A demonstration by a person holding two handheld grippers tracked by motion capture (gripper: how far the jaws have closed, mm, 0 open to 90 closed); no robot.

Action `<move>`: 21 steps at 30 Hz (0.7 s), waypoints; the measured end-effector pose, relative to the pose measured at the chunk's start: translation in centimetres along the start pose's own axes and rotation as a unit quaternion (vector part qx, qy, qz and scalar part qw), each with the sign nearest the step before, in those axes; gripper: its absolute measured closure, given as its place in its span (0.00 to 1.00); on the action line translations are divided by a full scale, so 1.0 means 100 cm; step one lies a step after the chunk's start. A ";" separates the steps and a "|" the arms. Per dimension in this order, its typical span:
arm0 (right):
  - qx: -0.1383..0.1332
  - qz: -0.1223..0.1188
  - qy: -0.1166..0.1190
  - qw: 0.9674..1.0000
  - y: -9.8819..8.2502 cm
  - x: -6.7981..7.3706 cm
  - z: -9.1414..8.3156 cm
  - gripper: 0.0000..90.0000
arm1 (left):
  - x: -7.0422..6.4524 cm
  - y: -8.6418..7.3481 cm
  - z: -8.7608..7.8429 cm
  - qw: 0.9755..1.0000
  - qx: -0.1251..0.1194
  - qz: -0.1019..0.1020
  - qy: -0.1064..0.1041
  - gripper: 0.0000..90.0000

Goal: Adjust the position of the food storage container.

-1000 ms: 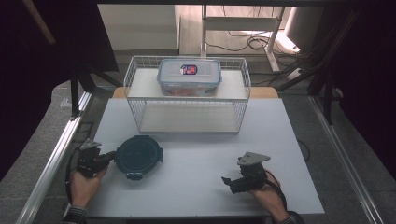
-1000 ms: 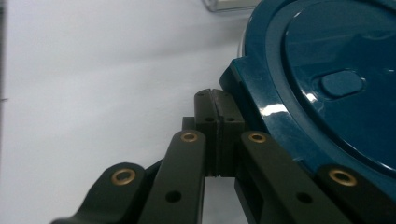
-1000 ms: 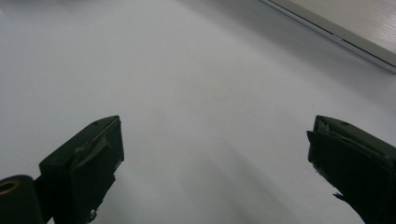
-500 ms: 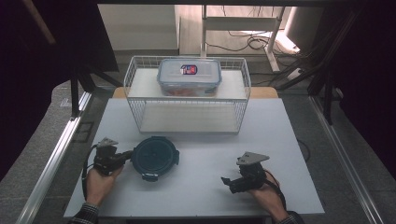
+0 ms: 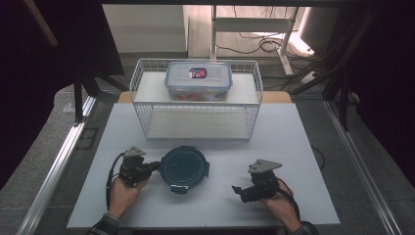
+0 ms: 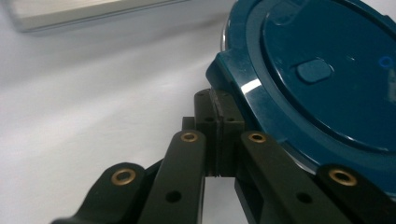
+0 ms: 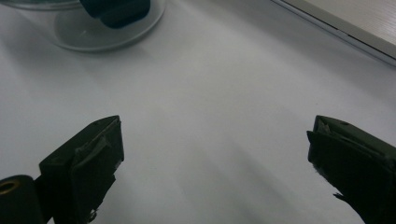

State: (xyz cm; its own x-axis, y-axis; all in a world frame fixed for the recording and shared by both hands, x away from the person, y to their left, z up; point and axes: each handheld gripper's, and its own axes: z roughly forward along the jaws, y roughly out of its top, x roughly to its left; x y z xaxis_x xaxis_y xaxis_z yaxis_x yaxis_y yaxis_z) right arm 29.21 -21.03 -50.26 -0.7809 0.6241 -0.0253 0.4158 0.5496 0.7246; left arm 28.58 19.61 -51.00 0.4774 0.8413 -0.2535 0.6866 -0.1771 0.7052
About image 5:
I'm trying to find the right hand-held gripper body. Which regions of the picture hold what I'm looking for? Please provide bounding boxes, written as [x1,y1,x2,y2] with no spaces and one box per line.
[240,158,284,204]

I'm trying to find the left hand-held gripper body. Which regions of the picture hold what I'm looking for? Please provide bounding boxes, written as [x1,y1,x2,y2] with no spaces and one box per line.
[117,145,155,189]

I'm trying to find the round dark glass lid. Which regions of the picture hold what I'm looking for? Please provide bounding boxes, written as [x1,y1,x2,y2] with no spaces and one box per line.
[159,145,210,196]

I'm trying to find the white wire shelf rack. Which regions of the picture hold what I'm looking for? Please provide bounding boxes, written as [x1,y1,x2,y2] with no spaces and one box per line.
[129,58,264,141]

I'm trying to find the clear rectangular lidded container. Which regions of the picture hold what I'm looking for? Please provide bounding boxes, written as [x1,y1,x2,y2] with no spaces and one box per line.
[163,61,234,103]

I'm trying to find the person's left hand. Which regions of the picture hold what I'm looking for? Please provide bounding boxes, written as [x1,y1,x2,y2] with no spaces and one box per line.
[107,175,151,220]

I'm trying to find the person's right hand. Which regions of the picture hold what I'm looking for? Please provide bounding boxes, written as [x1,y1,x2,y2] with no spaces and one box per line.
[258,177,302,233]

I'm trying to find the wooden table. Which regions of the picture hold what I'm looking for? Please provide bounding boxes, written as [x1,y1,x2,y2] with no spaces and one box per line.
[116,90,293,105]

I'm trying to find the black metal stand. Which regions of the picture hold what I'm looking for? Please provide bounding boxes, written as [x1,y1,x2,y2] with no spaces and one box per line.
[289,8,383,132]
[72,63,129,125]

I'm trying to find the white cabinet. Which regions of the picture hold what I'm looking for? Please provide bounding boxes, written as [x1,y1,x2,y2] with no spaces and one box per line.
[102,4,190,59]

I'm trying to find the dark curtain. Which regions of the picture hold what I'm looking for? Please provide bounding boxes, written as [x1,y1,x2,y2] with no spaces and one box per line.
[329,0,415,182]
[0,0,125,192]

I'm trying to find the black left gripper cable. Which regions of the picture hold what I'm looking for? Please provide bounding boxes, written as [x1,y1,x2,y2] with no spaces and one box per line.
[105,152,127,211]

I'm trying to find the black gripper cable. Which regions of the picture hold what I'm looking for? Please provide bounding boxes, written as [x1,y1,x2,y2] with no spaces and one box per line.
[276,177,301,220]
[105,152,127,211]

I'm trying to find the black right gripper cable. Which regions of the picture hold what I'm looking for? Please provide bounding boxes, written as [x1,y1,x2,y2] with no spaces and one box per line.
[276,177,301,220]

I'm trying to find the thin black cable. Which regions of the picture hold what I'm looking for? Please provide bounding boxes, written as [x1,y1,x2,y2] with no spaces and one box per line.
[309,144,327,170]

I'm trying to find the aluminium rail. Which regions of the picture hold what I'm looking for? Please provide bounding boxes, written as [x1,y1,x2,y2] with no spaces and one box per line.
[15,95,98,235]
[323,99,403,235]

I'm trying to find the black floor cables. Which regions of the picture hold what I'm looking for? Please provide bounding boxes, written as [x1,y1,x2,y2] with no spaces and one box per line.
[215,5,316,57]

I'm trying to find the white metal stand frame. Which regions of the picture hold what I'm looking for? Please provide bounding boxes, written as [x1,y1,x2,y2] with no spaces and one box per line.
[209,4,300,76]

